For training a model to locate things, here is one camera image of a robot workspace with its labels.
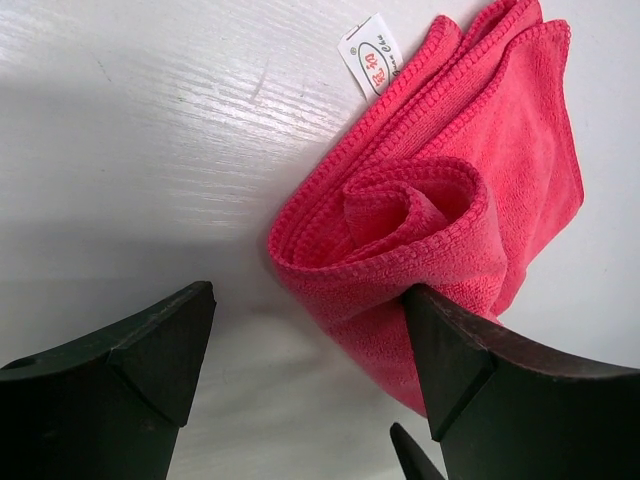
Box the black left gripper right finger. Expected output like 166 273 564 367
402 287 639 479

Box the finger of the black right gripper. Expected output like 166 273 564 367
390 423 444 480

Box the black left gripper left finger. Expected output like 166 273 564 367
1 281 216 479

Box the pink microfibre towel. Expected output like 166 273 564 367
267 1 584 413

